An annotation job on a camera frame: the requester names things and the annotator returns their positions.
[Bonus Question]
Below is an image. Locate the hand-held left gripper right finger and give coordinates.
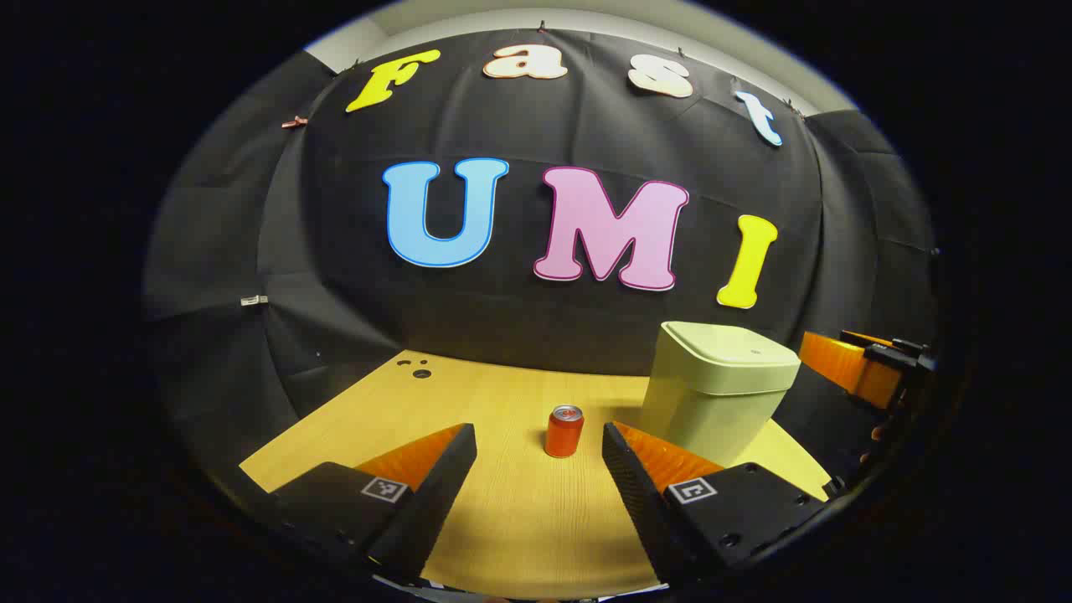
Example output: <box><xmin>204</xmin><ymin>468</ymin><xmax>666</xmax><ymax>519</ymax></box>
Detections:
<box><xmin>601</xmin><ymin>421</ymin><xmax>830</xmax><ymax>587</ymax></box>

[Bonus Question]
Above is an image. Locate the wooden desktop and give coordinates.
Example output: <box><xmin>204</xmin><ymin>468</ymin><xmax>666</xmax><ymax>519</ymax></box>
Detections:
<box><xmin>239</xmin><ymin>350</ymin><xmax>830</xmax><ymax>600</ymax></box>

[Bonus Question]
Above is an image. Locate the green desktop garbage bin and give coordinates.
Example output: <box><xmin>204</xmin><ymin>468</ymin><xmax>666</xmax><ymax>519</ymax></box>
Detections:
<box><xmin>641</xmin><ymin>321</ymin><xmax>802</xmax><ymax>468</ymax></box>

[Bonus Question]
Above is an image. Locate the red pop can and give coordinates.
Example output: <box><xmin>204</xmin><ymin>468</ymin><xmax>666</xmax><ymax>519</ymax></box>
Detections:
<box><xmin>544</xmin><ymin>405</ymin><xmax>585</xmax><ymax>459</ymax></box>

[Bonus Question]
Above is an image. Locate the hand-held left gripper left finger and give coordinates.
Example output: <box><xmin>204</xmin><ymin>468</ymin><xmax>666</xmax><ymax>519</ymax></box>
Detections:
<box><xmin>239</xmin><ymin>423</ymin><xmax>478</xmax><ymax>587</ymax></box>

